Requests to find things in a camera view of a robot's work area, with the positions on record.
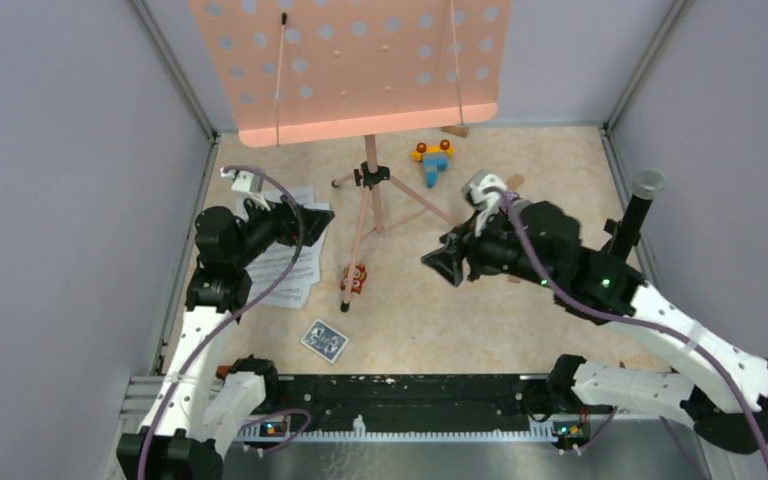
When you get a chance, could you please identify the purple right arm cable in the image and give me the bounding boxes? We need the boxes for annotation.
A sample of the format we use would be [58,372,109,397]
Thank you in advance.
[483,186,768,480]

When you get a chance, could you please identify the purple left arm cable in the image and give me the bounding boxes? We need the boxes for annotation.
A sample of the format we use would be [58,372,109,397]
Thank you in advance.
[137,165,312,480]

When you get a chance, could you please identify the blue yellow toy block car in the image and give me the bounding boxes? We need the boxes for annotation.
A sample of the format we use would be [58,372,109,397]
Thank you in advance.
[411,139,455,189]

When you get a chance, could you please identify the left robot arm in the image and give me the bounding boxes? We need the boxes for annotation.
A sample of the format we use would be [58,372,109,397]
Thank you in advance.
[116,196,335,479]

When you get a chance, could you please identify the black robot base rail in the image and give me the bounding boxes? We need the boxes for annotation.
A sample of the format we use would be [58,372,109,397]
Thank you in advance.
[218,355,607,435]

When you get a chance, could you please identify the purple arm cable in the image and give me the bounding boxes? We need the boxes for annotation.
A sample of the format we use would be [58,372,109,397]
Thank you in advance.
[137,165,312,480]
[483,186,768,480]

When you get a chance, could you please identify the black grey microphone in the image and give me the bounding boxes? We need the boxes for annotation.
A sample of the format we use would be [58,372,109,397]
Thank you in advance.
[603,170,665,260]

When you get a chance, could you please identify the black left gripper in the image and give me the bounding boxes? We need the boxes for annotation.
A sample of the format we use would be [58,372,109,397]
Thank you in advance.
[231,190,333,268]

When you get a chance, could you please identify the small wooden block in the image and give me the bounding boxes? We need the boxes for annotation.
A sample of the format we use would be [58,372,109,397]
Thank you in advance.
[506,174,524,190]

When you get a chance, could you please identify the blue playing card box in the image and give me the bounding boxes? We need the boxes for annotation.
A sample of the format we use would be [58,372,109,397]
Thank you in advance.
[300,319,350,364]

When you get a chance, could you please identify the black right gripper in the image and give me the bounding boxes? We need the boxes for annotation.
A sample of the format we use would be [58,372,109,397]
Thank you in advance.
[422,206,559,289]

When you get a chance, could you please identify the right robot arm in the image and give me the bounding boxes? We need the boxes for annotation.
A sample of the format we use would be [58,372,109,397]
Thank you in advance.
[421,201,768,455]

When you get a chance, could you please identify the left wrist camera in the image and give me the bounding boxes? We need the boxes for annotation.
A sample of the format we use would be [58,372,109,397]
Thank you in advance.
[220,167,272,213]

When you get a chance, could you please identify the red owl toy block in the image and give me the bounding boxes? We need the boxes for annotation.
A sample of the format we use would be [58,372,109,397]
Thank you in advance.
[340,263,367,295]

